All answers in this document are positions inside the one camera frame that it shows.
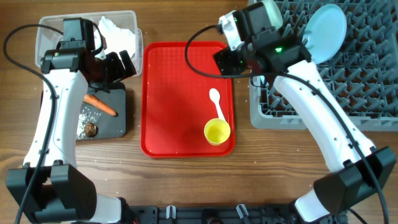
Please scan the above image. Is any white plastic spoon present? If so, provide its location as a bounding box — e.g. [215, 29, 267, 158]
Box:
[209, 88, 226, 121]

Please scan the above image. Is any orange carrot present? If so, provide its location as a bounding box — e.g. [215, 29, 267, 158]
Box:
[83, 94, 118, 116]

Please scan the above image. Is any black tray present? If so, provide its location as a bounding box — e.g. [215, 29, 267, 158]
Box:
[50, 79, 126, 143]

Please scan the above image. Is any white rice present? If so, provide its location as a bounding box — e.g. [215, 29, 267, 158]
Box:
[76, 110, 102, 140]

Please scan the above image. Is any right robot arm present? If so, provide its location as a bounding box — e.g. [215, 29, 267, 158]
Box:
[141, 35, 396, 223]

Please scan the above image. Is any red plastic tray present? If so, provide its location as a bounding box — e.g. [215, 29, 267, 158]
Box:
[140, 42, 236, 158]

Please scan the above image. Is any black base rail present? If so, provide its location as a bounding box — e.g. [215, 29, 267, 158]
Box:
[124, 203, 348, 224]

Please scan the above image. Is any yellow cup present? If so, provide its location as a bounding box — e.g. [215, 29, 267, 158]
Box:
[204, 118, 231, 146]

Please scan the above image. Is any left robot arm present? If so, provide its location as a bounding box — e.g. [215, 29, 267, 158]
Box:
[6, 47, 138, 223]

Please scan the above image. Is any clear plastic bin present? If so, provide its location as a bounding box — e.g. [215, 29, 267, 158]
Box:
[39, 10, 144, 77]

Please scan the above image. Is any grey dishwasher rack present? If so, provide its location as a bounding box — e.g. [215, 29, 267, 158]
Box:
[246, 0, 398, 131]

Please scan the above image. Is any white crumpled paper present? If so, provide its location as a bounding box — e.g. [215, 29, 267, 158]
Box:
[96, 16, 136, 59]

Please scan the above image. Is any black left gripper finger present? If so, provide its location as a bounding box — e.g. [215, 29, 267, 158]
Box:
[105, 52, 126, 82]
[119, 50, 137, 78]

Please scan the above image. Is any green bowl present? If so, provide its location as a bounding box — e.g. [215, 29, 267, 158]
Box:
[262, 0, 283, 30]

